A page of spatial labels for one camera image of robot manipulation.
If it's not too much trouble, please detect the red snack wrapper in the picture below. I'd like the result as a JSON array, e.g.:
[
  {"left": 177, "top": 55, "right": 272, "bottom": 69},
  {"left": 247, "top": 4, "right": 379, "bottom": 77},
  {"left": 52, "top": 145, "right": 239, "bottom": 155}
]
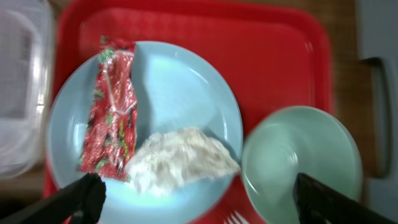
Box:
[{"left": 80, "top": 37, "right": 137, "bottom": 182}]

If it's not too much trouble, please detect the red plastic tray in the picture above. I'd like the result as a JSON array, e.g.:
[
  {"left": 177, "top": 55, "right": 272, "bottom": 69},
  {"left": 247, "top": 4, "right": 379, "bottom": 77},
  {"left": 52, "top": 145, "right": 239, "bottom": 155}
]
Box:
[{"left": 42, "top": 0, "right": 334, "bottom": 224}]

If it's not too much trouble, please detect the mint green bowl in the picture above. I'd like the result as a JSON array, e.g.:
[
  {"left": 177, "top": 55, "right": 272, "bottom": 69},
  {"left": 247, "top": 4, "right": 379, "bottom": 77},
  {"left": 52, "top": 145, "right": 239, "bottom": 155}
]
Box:
[{"left": 241, "top": 106, "right": 363, "bottom": 224}]

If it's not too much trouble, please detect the clear plastic storage bin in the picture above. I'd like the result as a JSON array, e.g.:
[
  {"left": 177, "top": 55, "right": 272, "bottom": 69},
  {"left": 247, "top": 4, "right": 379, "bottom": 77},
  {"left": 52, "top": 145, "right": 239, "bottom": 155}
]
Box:
[{"left": 1, "top": 0, "right": 54, "bottom": 179}]

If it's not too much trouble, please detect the grey dishwasher rack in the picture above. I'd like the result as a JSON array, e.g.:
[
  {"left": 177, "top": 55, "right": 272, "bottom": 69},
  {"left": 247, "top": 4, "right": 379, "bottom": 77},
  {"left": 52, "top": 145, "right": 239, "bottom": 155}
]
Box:
[{"left": 356, "top": 0, "right": 397, "bottom": 221}]

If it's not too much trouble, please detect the light blue plate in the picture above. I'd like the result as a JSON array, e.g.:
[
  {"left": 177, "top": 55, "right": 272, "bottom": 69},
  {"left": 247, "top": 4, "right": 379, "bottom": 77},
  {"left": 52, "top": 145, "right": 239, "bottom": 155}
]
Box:
[{"left": 46, "top": 41, "right": 243, "bottom": 223}]

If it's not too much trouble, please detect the white plastic fork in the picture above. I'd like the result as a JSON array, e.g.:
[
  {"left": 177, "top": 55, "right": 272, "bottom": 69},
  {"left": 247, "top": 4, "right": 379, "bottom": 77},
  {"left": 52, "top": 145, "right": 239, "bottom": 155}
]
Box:
[{"left": 223, "top": 210, "right": 249, "bottom": 224}]

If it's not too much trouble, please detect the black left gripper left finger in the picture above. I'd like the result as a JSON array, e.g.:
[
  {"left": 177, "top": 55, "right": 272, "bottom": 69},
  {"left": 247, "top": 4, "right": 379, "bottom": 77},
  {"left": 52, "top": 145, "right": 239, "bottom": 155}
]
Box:
[{"left": 1, "top": 174, "right": 106, "bottom": 224}]

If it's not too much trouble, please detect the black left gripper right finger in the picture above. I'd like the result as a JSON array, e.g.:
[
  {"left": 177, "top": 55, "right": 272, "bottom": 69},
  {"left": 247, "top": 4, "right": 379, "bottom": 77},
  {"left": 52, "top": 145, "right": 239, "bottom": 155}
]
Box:
[{"left": 293, "top": 173, "right": 397, "bottom": 224}]

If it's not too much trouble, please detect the white napkin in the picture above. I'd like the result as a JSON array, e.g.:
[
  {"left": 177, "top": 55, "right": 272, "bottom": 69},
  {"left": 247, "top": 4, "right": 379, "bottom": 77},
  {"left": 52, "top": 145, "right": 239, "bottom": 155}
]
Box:
[{"left": 125, "top": 127, "right": 241, "bottom": 197}]

